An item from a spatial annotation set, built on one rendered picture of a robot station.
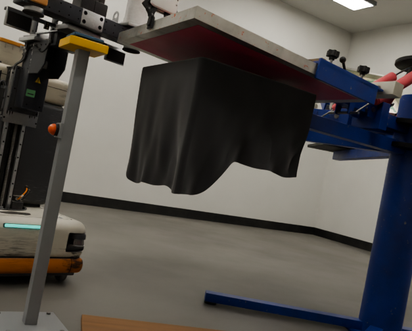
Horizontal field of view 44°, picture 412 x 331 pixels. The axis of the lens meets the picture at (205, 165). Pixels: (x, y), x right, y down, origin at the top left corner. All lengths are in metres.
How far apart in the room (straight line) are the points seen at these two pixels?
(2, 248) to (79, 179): 3.53
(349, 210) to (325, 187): 0.57
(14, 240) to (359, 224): 5.48
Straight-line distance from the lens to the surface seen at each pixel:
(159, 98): 1.77
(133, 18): 2.19
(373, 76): 3.98
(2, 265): 2.21
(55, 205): 1.75
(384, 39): 7.52
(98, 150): 5.70
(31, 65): 2.30
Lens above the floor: 0.61
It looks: 1 degrees up
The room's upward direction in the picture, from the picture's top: 11 degrees clockwise
